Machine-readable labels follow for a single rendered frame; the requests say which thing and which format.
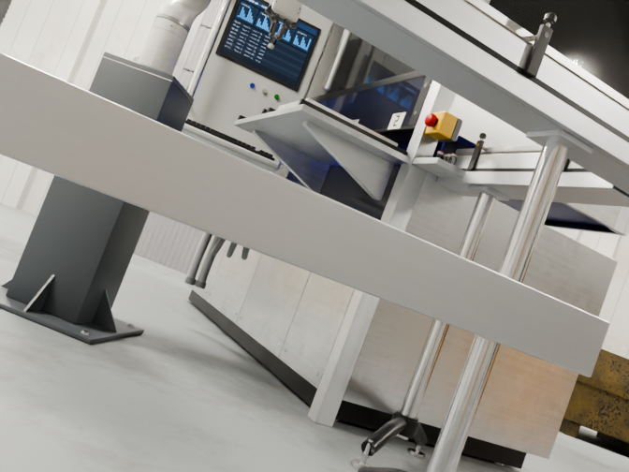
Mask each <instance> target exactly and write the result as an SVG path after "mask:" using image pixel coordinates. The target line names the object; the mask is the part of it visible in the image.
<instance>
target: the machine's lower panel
mask: <svg viewBox="0 0 629 472"><path fill-rule="evenodd" d="M436 179H437V176H436V175H434V174H432V173H430V172H428V171H427V173H426V175H425V178H424V181H423V184H422V186H421V188H420V191H419V193H418V196H417V200H416V203H415V206H414V208H413V211H412V213H411V216H410V218H409V221H408V224H407V226H406V229H405V232H408V233H410V234H412V235H414V236H417V237H418V238H420V239H422V240H425V241H427V242H429V243H433V244H435V245H437V246H439V247H442V248H444V249H445V250H448V251H450V252H452V253H454V254H458V251H459V249H460V246H461V241H462V239H463V236H464V233H465V231H466V229H467V226H468V223H469V221H470V218H471V215H472V212H473V210H474V208H475V203H476V201H477V198H478V197H465V196H463V195H461V194H459V193H457V192H455V191H453V190H451V189H449V188H447V187H445V186H443V185H441V184H438V183H436ZM518 215H519V212H518V211H516V210H514V209H512V208H511V207H509V206H507V205H505V204H503V203H502V202H500V201H498V200H496V201H494V204H493V207H492V210H491V212H490V217H489V220H488V222H487V225H486V227H485V230H484V232H483V235H482V238H481V241H480V243H479V246H478V248H477V251H476V253H475V258H474V262H475V263H477V264H479V265H482V266H484V267H486V268H488V269H491V270H493V271H495V272H497V273H498V270H499V267H500V265H501V262H502V259H503V256H504V254H505V250H506V247H507V245H508V242H509V239H510V236H511V233H512V231H513V228H514V226H515V223H516V221H517V218H518ZM230 244H231V242H230V241H227V240H226V241H225V242H224V244H223V246H222V247H221V249H220V250H219V252H218V253H217V255H216V256H215V258H214V261H213V263H212V266H211V269H210V272H209V274H208V277H207V280H206V284H207V285H206V287H205V288H204V289H203V288H198V287H196V286H195V285H193V286H192V285H189V284H187V283H185V282H184V283H185V284H186V285H187V286H189V287H190V288H191V289H193V290H194V291H195V292H196V293H197V294H198V295H199V296H200V297H202V298H203V299H204V300H206V301H207V302H208V303H210V304H211V305H212V306H213V307H215V308H216V309H217V310H218V311H220V312H221V313H222V314H223V315H225V316H226V317H228V318H229V319H230V320H231V321H233V322H234V323H235V324H236V325H238V326H239V327H240V328H241V329H243V330H244V331H245V332H247V333H248V334H249V335H250V336H252V337H253V338H254V339H256V340H257V341H258V343H260V344H261V345H262V346H264V347H265V348H266V349H267V350H269V351H270V352H271V353H272V354H274V355H275V356H276V357H278V358H279V359H280V360H281V361H283V362H284V363H285V364H287V365H288V366H289V367H290V368H292V369H293V370H294V371H295V372H297V373H298V374H299V375H300V376H302V377H303V378H305V379H306V380H307V381H308V382H310V383H311V384H312V385H313V386H315V387H316V388H318V386H319V383H320V380H321V378H322V375H323V373H324V371H325V368H326V365H327V363H328V360H329V356H330V353H331V351H332V349H333V346H334V343H335V341H336V338H337V335H338V333H339V330H340V328H341V326H342V323H343V320H344V316H345V313H346V311H347V308H348V305H349V304H350V301H351V298H352V295H353V293H354V290H355V289H354V288H351V287H349V286H346V285H343V284H341V283H338V282H335V281H333V280H330V279H328V278H326V277H323V276H321V275H318V274H315V273H311V272H308V271H306V270H303V269H301V268H299V267H296V266H294V265H291V264H288V263H286V262H283V261H281V260H279V259H276V258H272V257H269V256H266V255H264V254H261V253H259V252H257V251H254V250H252V249H250V251H249V254H248V257H247V259H246V260H243V259H242V258H241V253H242V249H243V246H241V245H238V244H237V246H236V249H235V251H234V253H233V255H232V257H231V258H228V257H227V250H228V248H229V246H230ZM617 263H618V261H616V260H614V259H612V258H609V257H607V256H605V255H603V254H601V253H599V252H597V251H595V250H593V249H591V248H590V247H588V246H586V245H584V244H582V243H579V242H577V241H575V240H574V239H572V238H570V237H568V236H566V235H564V234H562V233H561V232H559V231H557V230H555V229H552V228H550V227H548V226H546V225H544V226H543V228H542V230H541V233H540V236H539V239H538V241H537V244H536V247H535V250H534V253H533V256H532V259H531V262H530V264H529V267H528V270H527V273H526V275H525V277H524V280H523V283H522V284H524V285H526V286H528V287H531V288H534V289H536V290H539V291H541V292H543V293H545V294H548V295H549V296H551V297H553V298H556V299H558V300H560V301H563V302H566V303H568V304H571V305H573V306H575V307H576V308H579V309H581V310H583V311H585V312H588V313H590V314H592V315H594V316H597V317H599V315H600V312H601V309H602V306H603V303H604V300H605V298H606V296H607V291H608V288H609V285H610V282H611V280H612V277H613V274H614V272H615V269H616V266H617ZM432 321H433V318H431V317H427V316H424V315H422V314H420V313H417V312H415V311H412V310H410V309H407V308H404V307H402V306H399V305H397V304H395V303H392V302H388V301H385V300H383V299H379V302H378V305H377V307H376V309H375V312H374V315H373V319H372V322H371V324H370V327H369V330H368V331H367V334H366V337H365V340H364V342H363V345H362V348H361V350H360V353H359V355H358V359H357V362H356V364H355V367H354V370H353V373H352V375H351V377H350V380H349V382H348V385H347V388H346V390H345V393H344V398H343V400H344V401H346V402H350V403H353V404H357V405H360V406H366V407H369V408H372V409H376V410H379V411H383V412H386V413H389V414H392V415H393V413H394V411H397V410H401V407H402V403H403V400H404V397H405V395H406V393H407V390H408V387H409V385H410V382H411V379H412V376H413V374H414V372H415V369H416V367H417V362H418V359H419V357H420V354H421V351H422V348H423V347H424V344H425V341H426V338H427V336H428V333H429V330H430V328H431V325H432ZM474 337H475V335H474V334H473V333H471V332H467V331H465V330H462V329H459V328H457V327H454V326H451V325H449V328H448V331H447V334H446V338H445V341H444V343H443V345H442V348H441V351H440V354H439V356H438V359H437V362H436V364H435V366H434V369H433V372H432V376H431V379H430V382H429V384H428V387H427V389H426V392H425V394H424V397H423V400H422V403H421V405H420V408H419V411H418V413H417V418H418V420H419V421H420V422H421V423H425V424H428V425H431V426H434V427H438V428H442V425H443V423H444V420H445V417H446V413H447V411H448V408H449V405H450V402H451V400H452V397H453V394H454V391H455V389H456V387H457V384H458V381H459V379H460V376H461V371H462V368H463V366H464V364H465V361H466V358H467V356H468V353H469V350H470V347H471V345H472V343H473V340H474ZM577 378H578V373H575V372H573V371H570V370H567V369H565V368H562V367H561V366H558V365H555V364H553V363H550V362H547V361H543V360H540V359H538V358H536V357H534V356H531V355H528V354H526V353H523V352H520V351H518V350H516V349H513V348H511V347H506V346H504V345H500V348H499V351H498V353H497V356H496V359H495V362H494V364H493V366H492V369H491V372H490V376H489V379H488V382H487V385H486V388H485V390H484V392H483V395H482V398H481V401H480V403H479V406H478V409H477V412H476V413H475V418H474V421H473V424H472V426H471V429H470V432H469V435H468V436H470V437H473V438H477V439H480V440H484V441H487V442H490V443H493V444H497V445H500V446H504V447H507V448H510V449H513V450H519V451H523V452H526V453H529V454H532V455H535V456H539V457H542V458H546V459H549V456H550V454H551V451H552V448H553V446H554V443H555V440H556V437H557V434H558V432H559V429H560V427H561V424H562V421H563V416H564V413H565V410H566V409H567V406H568V403H569V400H570V397H571V394H572V391H573V389H574V387H575V384H576V381H577Z"/></svg>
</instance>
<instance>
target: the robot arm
mask: <svg viewBox="0 0 629 472"><path fill-rule="evenodd" d="M211 1H212V0H171V1H167V2H165V3H163V4H162V5H161V6H160V8H159V9H158V11H157V14H156V16H155V19H154V23H153V25H152V28H151V30H150V33H149V35H148V37H147V39H146V41H145V44H144V46H143V49H142V51H141V54H140V56H139V58H138V57H137V56H136V57H135V58H134V60H132V59H129V60H131V61H134V62H136V63H139V64H142V65H145V66H149V67H151V68H154V69H157V70H160V71H163V72H165V73H168V74H170V75H172V74H173V71H174V69H175V66H176V65H177V62H178V60H179V57H180V55H181V52H182V50H183V46H184V43H185V41H186V39H187V37H188V34H189V32H190V29H191V26H192V24H193V22H194V20H195V19H196V17H197V16H198V15H200V14H201V13H202V12H203V11H204V10H205V9H206V8H207V7H208V5H209V4H210V2H211ZM301 7H302V3H300V2H298V1H296V0H271V3H270V5H269V6H268V7H267V8H266V9H265V12H266V13H267V15H268V16H269V17H270V20H271V27H270V30H269V37H271V36H273V34H274V32H275V29H276V26H277V20H278V19H279V20H281V21H282V22H284V23H283V26H282V27H281V29H280V30H279V32H278V35H277V36H278V37H277V40H279V39H281V38H283V35H284V33H285V30H286V29H289V28H295V29H296V28H298V18H299V16H300V11H301Z"/></svg>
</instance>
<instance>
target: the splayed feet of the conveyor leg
mask: <svg viewBox="0 0 629 472"><path fill-rule="evenodd" d="M397 434H399V435H402V436H405V437H409V438H412V437H413V438H414V440H415V442H416V449H412V448H409V449H407V452H408V453H409V454H411V455H413V456H415V457H417V458H419V459H424V458H425V454H424V453H423V452H421V451H419V450H420V448H422V447H423V446H424V445H425V444H426V443H427V440H428V438H427V437H426V434H425V432H424V430H423V428H422V426H421V424H420V421H419V420H418V418H415V419H413V418H410V417H407V416H405V415H403V414H402V413H401V412H400V410H397V411H394V413H393V416H392V418H391V420H390V421H388V422H387V423H385V424H384V425H383V426H381V427H380V428H379V429H378V430H377V431H375V432H374V433H373V434H372V435H371V436H369V437H368V438H367V439H366V440H365V441H363V443H362V444H361V450H362V451H363V452H362V453H361V454H360V455H361V456H362V458H361V460H359V459H352V460H351V465H352V466H354V467H355V468H356V469H360V468H361V467H363V466H365V465H368V466H370V467H372V466H371V465H369V464H368V463H366V461H367V459H370V456H373V455H374V454H376V453H377V452H378V451H379V450H380V449H381V448H382V447H384V446H385V445H386V444H387V443H388V441H389V440H390V439H391V438H393V437H394V436H395V435H397Z"/></svg>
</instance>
